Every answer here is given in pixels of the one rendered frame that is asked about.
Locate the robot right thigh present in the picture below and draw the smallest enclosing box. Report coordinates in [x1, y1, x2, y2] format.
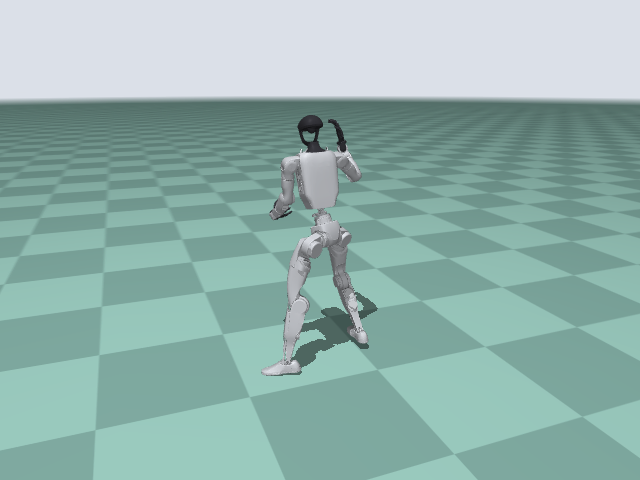
[328, 226, 352, 289]

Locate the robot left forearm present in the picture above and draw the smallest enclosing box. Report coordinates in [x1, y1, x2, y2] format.
[269, 193, 289, 220]

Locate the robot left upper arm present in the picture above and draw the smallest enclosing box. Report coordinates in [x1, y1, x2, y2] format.
[281, 156, 300, 205]

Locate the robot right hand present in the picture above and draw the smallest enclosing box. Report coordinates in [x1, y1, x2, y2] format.
[328, 119, 346, 152]

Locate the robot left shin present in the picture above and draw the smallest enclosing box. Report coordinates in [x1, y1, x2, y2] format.
[281, 299, 307, 365]

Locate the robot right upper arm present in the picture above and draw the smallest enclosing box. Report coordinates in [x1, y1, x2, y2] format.
[334, 151, 362, 182]

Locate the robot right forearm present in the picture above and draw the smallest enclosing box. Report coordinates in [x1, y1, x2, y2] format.
[337, 145, 362, 176]

